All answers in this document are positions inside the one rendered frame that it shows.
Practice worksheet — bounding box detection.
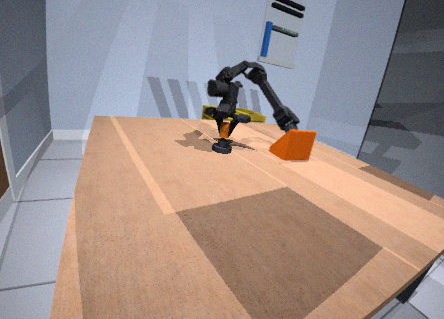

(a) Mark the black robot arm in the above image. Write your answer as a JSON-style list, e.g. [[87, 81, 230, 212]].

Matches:
[[207, 61, 300, 133]]

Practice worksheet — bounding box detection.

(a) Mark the orange knob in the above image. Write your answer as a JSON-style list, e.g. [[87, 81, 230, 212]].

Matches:
[[219, 122, 230, 138]]

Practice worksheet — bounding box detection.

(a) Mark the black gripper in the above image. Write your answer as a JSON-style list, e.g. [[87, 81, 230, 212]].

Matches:
[[204, 98, 251, 136]]

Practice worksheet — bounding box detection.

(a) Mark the dark grey round pedestal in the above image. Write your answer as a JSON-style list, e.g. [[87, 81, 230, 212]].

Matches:
[[212, 138, 232, 154]]

